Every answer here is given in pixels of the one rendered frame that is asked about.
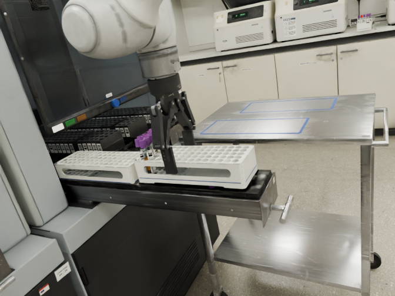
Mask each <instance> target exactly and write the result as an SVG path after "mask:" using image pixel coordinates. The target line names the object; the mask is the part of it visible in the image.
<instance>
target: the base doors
mask: <svg viewBox="0 0 395 296"><path fill-rule="evenodd" d="M355 49H358V51H353V52H345V53H340V52H341V51H350V50H355ZM330 52H332V53H333V54H332V55H323V56H316V55H318V54H325V53H330ZM340 58H343V59H342V60H340ZM332 59H334V61H333V62H332ZM305 62H313V63H312V64H307V65H299V64H300V63H305ZM337 63H338V83H339V95H356V94H366V93H375V94H376V103H375V107H387V108H388V126H389V128H395V38H387V39H379V40H374V41H366V42H358V43H350V44H345V45H338V46H329V47H325V48H316V49H308V50H303V51H294V52H286V53H277V54H273V55H265V56H257V57H252V58H244V59H236V60H228V61H223V62H214V63H206V64H201V65H193V66H184V67H181V70H180V71H178V72H177V73H179V76H180V82H181V85H182V88H181V90H179V91H178V92H182V91H185V92H186V96H187V100H188V103H189V106H190V109H191V111H192V114H193V117H194V119H195V122H196V124H195V125H194V126H196V125H198V124H199V123H200V122H201V121H203V120H205V119H206V118H207V117H208V116H210V115H211V114H212V113H214V112H215V111H217V110H218V109H220V108H221V107H222V106H223V105H225V104H227V102H241V101H251V100H270V99H289V98H300V97H318V96H337V95H338V84H337ZM234 65H236V66H235V67H230V68H224V67H225V66H234ZM218 67H219V69H210V70H207V69H209V68H218ZM249 68H252V70H243V71H241V69H249ZM220 72H221V73H222V74H221V75H219V73H220ZM202 74H205V75H204V76H197V75H202ZM276 74H277V75H276ZM219 76H220V79H221V82H219ZM277 86H278V87H277ZM383 118H384V112H383V113H375V120H374V128H375V129H381V128H383Z"/></svg>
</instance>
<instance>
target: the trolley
mask: <svg viewBox="0 0 395 296"><path fill-rule="evenodd" d="M375 103H376V94H375V93H366V94H356V95H337V96H318V97H300V98H289V99H270V100H251V101H241V102H227V104H225V105H223V106H222V107H221V108H220V109H218V110H217V111H215V112H214V113H212V114H211V115H210V116H208V117H207V118H206V119H205V120H203V121H201V122H200V123H199V124H198V125H196V129H195V130H193V135H194V139H195V143H233V146H237V145H239V144H342V145H360V195H361V217H357V216H347V215H341V214H331V213H321V212H315V211H304V210H295V209H290V211H289V214H288V217H287V220H286V222H285V223H284V224H281V223H280V222H279V219H280V216H281V214H282V211H273V210H272V211H271V212H270V215H269V217H268V219H267V222H266V224H265V226H264V228H263V224H262V220H253V219H247V218H237V219H236V220H235V222H234V223H233V225H232V226H231V228H230V230H229V231H228V233H227V234H226V236H225V238H224V239H223V241H222V242H221V244H220V246H219V247H218V248H217V250H216V252H215V253H214V254H213V250H212V244H211V240H210V235H209V230H208V227H207V221H206V216H205V214H201V213H196V214H197V219H198V223H199V228H200V232H201V236H202V241H203V246H204V249H205V254H206V259H207V264H208V267H209V272H210V277H211V280H212V285H213V291H212V292H211V294H210V296H228V295H227V294H226V293H225V292H224V291H223V287H222V286H220V282H219V277H218V274H217V268H216V263H215V261H219V262H222V263H227V264H232V265H237V266H241V267H246V268H251V269H254V270H259V271H264V272H267V273H272V274H277V275H282V276H286V277H291V278H296V279H299V280H305V281H310V282H315V283H318V284H323V285H328V286H331V287H336V288H341V289H344V290H350V291H355V292H360V293H361V296H370V269H376V268H379V267H380V266H381V257H380V256H379V255H378V254H377V253H376V252H374V247H373V221H374V147H388V146H389V126H388V108H387V107H375ZM383 112H384V118H383V141H374V120H375V113H383Z"/></svg>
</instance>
